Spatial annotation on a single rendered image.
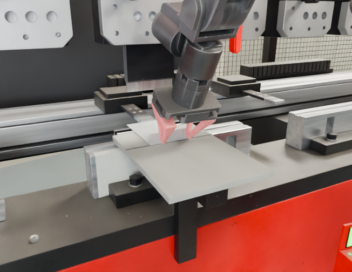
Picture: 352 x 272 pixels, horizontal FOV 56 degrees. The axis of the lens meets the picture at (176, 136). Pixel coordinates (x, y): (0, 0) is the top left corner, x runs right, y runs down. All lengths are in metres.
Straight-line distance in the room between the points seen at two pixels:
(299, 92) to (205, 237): 0.75
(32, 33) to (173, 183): 0.32
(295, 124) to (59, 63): 0.74
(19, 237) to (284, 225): 0.57
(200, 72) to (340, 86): 1.01
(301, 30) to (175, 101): 0.40
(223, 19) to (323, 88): 0.96
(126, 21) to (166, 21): 0.10
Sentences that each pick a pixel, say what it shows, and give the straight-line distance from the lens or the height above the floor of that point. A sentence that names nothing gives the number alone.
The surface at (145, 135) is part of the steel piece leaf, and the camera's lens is 0.65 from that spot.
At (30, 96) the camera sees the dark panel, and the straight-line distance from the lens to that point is 1.15.
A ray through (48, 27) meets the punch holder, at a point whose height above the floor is 1.21.
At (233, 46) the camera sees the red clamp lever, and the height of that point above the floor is 1.17.
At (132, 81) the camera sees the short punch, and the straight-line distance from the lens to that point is 0.66.
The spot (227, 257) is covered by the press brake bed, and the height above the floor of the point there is 0.73.
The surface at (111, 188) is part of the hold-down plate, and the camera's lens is 0.67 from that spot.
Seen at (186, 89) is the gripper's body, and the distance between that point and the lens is 0.51.
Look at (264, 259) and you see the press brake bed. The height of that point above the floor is 0.68.
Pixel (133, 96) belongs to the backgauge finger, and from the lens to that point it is 0.88.
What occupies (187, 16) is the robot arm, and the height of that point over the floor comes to 1.22.
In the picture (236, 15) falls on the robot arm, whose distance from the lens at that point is 0.47.
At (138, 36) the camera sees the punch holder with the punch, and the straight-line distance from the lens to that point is 0.61.
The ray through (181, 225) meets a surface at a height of 0.86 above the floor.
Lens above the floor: 1.23
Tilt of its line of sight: 20 degrees down
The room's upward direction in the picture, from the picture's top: straight up
